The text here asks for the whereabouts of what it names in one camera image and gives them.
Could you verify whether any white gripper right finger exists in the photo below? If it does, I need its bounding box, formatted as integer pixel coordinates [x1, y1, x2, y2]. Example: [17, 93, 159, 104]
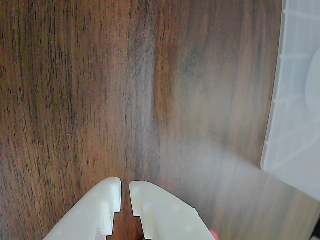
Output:
[128, 180, 219, 240]

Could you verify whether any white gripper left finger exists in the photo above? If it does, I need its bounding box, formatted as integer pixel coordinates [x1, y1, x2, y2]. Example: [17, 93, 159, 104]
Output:
[42, 177, 123, 240]

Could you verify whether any red tape roll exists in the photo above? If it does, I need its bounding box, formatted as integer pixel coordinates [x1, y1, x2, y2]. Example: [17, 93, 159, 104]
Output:
[94, 224, 219, 240]

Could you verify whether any clear plastic storage box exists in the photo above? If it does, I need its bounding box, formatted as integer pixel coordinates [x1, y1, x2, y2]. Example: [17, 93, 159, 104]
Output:
[259, 0, 320, 204]

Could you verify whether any white tape roll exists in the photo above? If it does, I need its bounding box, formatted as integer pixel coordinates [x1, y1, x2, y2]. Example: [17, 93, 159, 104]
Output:
[304, 47, 320, 118]

